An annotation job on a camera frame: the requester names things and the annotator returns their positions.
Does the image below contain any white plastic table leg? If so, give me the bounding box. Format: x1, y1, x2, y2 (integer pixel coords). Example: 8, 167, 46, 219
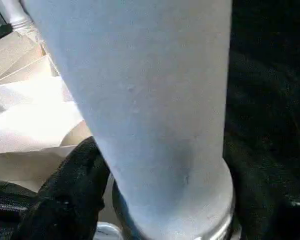
22, 0, 237, 240
4, 0, 41, 34

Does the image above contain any black work mat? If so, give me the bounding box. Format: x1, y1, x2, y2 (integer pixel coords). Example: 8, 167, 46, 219
0, 0, 300, 240

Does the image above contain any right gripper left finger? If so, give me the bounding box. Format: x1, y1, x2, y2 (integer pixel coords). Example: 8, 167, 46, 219
12, 136, 113, 240

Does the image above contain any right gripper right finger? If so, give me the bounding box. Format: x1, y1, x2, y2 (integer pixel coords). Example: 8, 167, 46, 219
224, 146, 300, 240

